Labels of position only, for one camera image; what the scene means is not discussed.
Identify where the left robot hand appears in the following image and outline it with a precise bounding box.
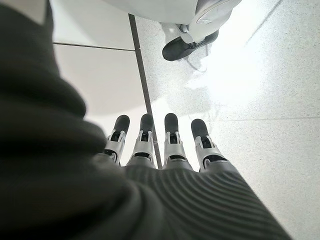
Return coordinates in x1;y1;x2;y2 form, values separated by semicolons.
0;0;294;240

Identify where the narrow white cabinet door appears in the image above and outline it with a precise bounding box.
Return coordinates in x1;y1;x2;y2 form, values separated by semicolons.
49;0;137;53

